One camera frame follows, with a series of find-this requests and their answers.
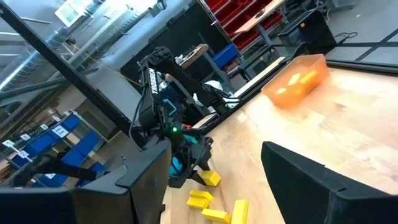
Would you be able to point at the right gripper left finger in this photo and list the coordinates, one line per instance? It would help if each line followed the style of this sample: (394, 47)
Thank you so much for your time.
(124, 199)

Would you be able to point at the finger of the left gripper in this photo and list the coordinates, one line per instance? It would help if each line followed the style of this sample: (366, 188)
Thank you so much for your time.
(208, 160)
(189, 179)

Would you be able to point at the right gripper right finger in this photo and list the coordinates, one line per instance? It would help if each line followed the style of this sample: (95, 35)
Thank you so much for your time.
(311, 193)

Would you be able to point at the yellow wooden block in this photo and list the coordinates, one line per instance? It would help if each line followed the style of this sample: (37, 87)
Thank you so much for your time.
(216, 215)
(240, 212)
(201, 195)
(197, 203)
(211, 178)

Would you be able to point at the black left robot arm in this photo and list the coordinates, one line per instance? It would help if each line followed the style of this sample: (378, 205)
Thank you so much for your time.
(152, 109)

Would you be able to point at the grey clamp with red tip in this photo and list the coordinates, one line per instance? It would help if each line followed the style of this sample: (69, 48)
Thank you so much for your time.
(187, 126)

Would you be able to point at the white round object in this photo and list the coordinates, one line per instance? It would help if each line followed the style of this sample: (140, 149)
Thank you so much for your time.
(214, 84)

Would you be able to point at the metal shelf with blue bins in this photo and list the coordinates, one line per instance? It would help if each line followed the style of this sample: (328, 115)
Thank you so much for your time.
(46, 143)

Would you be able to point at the long wooden side bench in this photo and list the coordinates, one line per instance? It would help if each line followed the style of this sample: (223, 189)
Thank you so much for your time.
(258, 77)

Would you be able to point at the small wooden board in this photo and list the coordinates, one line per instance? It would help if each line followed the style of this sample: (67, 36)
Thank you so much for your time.
(194, 55)

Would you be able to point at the blue storage crate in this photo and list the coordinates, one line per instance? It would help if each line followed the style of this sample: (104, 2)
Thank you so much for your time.
(225, 55)

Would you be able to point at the orange plastic bin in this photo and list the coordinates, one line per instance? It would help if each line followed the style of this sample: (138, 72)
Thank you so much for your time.
(295, 84)

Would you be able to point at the black background curtain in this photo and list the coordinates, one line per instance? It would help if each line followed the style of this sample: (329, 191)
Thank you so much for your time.
(180, 34)

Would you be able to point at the shelf with red bins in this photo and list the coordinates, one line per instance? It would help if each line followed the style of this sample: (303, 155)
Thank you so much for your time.
(236, 18)

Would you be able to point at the wooden workbench top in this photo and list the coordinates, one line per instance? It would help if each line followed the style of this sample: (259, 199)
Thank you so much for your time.
(259, 15)

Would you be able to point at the black cabinet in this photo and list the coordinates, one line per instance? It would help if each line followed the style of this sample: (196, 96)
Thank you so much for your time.
(308, 31)

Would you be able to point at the silver ventilation duct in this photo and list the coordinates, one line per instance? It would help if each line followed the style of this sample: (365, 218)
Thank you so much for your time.
(31, 62)

